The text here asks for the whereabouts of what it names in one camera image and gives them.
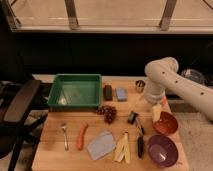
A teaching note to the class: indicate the green plastic tray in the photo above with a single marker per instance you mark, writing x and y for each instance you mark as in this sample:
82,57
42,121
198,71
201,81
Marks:
76,91

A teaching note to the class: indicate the silver fork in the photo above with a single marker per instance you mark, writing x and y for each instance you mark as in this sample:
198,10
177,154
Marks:
64,127

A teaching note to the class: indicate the blue sponge block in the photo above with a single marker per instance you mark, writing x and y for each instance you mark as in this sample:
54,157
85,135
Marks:
121,94

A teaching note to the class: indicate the purple bowl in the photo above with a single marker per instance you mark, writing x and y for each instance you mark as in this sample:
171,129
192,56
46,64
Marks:
162,151

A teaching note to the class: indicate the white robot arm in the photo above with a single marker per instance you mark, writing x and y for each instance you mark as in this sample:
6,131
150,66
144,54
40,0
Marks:
162,74

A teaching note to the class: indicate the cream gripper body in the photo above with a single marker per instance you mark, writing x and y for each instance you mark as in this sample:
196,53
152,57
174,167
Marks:
156,112

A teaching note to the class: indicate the orange fruit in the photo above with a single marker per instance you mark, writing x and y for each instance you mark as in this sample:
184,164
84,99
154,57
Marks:
163,101

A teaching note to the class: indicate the black office chair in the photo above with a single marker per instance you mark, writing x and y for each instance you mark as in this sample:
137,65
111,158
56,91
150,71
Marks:
13,130

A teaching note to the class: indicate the bunch of dark grapes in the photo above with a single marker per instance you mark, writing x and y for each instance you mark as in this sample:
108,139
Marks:
109,113

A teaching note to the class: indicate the blue plate in background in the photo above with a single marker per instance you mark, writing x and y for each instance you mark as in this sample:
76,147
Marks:
193,75

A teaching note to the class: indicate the yellow banana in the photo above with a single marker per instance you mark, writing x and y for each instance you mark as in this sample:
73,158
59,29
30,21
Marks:
122,151

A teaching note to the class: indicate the small metal cup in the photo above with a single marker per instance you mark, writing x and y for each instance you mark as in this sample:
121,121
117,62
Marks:
139,86

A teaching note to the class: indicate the red orange bowl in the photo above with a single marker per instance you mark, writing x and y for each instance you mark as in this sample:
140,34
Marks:
166,125

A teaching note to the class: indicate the orange carrot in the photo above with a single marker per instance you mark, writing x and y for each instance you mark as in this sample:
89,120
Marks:
80,137

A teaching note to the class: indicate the grey blue cloth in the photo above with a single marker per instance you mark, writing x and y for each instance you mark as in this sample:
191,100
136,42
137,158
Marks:
101,145

